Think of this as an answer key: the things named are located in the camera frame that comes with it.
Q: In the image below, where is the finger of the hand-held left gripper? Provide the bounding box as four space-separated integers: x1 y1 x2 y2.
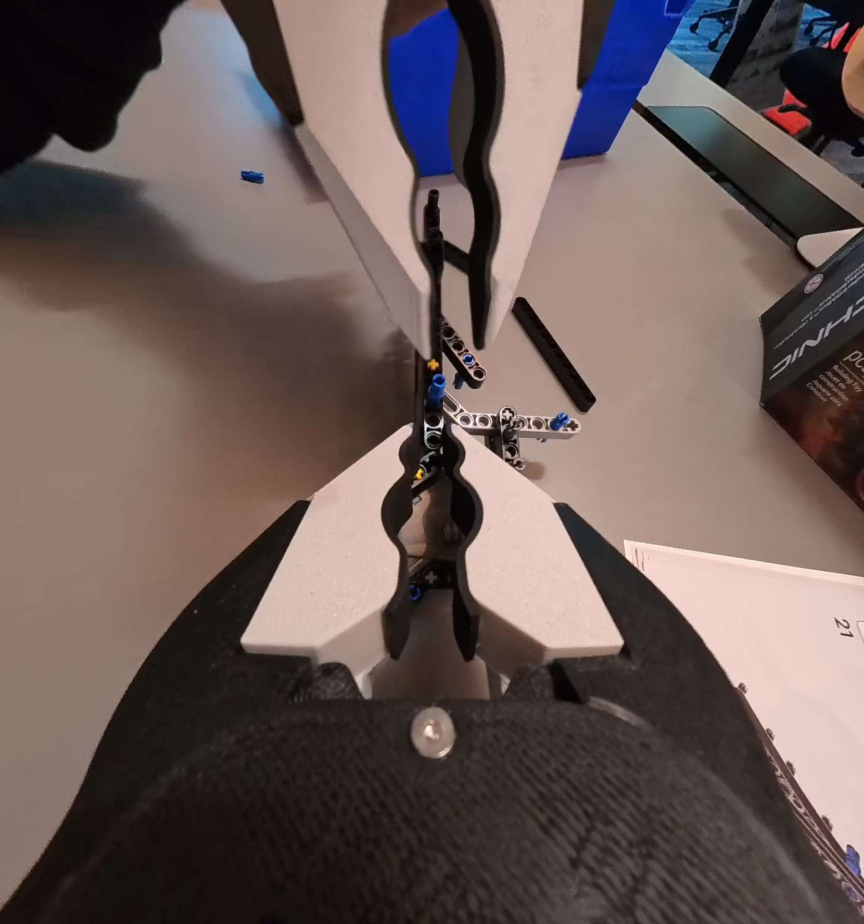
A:
273 0 440 358
446 0 586 352

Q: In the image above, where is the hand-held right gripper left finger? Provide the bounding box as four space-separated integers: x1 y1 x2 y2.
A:
241 424 415 695

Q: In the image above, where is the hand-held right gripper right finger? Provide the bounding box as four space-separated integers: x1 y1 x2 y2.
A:
443 426 628 697

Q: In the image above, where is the grey black toy brick model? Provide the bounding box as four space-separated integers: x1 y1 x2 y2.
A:
402 189 583 609

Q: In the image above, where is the grey desk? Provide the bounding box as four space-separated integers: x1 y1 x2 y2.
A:
0 0 864 924

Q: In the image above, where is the person's left hand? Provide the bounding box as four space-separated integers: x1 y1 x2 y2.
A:
391 0 449 36

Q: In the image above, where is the blue plastic bin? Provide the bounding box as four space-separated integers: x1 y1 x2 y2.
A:
387 0 693 176

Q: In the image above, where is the dark grey flat panel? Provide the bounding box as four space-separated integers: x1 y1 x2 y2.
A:
633 51 864 268

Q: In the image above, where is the long black toy beam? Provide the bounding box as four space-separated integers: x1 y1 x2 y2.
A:
511 296 597 414

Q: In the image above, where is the white instruction booklet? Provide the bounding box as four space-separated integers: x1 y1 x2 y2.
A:
623 540 864 924

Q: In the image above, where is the black red office chair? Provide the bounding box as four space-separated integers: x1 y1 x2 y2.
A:
775 43 864 156

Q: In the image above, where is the black toy set box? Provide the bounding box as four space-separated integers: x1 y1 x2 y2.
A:
759 208 864 542

